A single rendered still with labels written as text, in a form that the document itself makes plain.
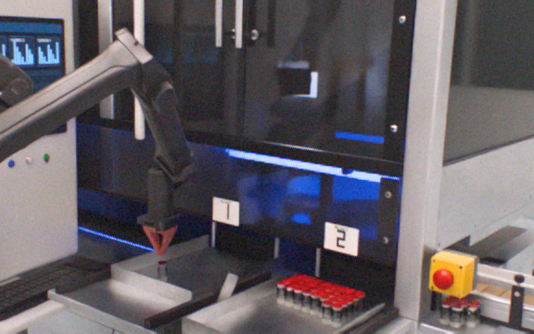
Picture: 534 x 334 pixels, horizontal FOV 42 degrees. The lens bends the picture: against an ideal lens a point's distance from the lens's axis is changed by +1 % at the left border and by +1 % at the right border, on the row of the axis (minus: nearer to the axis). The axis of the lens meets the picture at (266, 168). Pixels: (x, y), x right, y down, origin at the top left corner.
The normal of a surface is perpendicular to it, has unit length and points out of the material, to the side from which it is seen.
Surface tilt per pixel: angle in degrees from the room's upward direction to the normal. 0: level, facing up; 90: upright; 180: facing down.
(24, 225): 90
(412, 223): 90
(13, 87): 99
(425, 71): 90
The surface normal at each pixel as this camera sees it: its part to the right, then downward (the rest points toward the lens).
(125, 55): 0.11, -0.46
